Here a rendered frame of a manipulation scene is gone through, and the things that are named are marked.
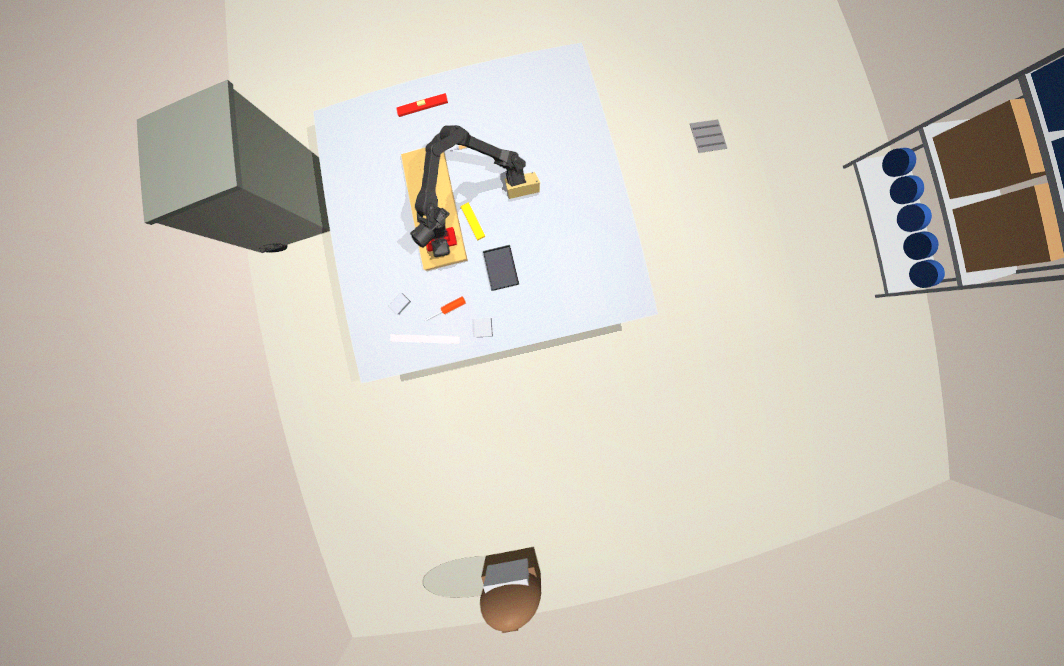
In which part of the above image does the white flat bar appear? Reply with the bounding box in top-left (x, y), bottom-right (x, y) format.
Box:
top-left (390, 334), bottom-right (460, 344)

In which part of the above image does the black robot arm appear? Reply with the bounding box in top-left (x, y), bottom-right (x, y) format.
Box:
top-left (410, 124), bottom-right (526, 249)

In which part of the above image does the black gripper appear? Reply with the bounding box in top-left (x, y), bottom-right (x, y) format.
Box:
top-left (431, 227), bottom-right (450, 259)

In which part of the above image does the red flat bar with yellow block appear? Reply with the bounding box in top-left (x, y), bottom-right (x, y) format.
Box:
top-left (397, 93), bottom-right (448, 117)

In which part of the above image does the orange hexagonal rod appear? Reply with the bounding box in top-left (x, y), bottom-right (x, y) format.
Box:
top-left (425, 296), bottom-right (466, 321)

